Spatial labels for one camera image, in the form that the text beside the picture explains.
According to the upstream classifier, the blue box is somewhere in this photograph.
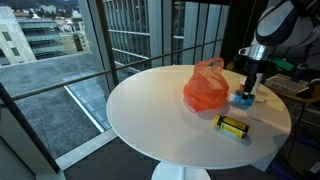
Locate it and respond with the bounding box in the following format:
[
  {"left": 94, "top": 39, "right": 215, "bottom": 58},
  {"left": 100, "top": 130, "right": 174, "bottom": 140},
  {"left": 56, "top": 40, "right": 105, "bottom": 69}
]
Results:
[{"left": 228, "top": 91, "right": 256, "bottom": 107}]

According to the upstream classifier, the white perforated board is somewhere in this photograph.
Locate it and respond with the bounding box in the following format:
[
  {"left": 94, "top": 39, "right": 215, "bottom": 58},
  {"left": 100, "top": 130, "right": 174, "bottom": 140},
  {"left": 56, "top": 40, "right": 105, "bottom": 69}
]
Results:
[{"left": 265, "top": 73, "right": 311, "bottom": 97}]

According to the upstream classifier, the yellow tube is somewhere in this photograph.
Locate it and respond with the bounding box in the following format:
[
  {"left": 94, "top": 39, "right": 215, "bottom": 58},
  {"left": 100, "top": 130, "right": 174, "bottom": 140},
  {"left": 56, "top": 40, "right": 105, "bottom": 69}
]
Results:
[{"left": 217, "top": 122, "right": 249, "bottom": 140}]

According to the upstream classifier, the orange plastic bag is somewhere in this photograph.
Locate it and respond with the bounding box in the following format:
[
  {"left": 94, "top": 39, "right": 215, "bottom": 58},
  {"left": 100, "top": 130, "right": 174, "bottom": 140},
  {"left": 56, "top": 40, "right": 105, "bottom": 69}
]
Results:
[{"left": 182, "top": 56, "right": 231, "bottom": 113}]

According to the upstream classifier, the white table pedestal base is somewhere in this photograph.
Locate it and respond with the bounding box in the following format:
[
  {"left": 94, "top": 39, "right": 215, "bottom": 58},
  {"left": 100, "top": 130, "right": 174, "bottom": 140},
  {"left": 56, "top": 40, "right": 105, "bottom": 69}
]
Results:
[{"left": 151, "top": 161, "right": 212, "bottom": 180}]

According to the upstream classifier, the dark blue cylinder container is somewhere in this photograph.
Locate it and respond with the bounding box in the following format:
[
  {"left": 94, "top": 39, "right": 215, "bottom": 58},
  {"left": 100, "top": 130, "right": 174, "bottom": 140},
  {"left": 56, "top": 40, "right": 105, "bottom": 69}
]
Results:
[{"left": 291, "top": 62, "right": 309, "bottom": 84}]

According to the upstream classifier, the wooden chair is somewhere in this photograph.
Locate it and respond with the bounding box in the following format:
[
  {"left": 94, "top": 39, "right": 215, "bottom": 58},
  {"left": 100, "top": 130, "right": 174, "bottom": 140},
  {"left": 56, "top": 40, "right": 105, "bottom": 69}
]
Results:
[{"left": 275, "top": 78, "right": 320, "bottom": 104}]

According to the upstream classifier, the grey metal window railing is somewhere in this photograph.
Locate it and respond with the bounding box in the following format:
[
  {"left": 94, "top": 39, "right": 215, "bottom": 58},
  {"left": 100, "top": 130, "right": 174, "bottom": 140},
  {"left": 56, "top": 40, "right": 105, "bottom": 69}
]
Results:
[{"left": 11, "top": 37, "right": 224, "bottom": 101}]

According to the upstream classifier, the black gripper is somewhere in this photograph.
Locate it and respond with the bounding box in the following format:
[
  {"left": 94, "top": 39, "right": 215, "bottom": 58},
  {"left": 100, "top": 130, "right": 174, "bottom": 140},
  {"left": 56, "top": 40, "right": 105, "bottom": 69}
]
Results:
[{"left": 241, "top": 58, "right": 269, "bottom": 101}]

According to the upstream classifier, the yellow black battery pack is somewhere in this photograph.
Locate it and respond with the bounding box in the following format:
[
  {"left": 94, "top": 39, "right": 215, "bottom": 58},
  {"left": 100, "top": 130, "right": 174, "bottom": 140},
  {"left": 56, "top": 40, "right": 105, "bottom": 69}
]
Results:
[{"left": 212, "top": 113, "right": 250, "bottom": 133}]

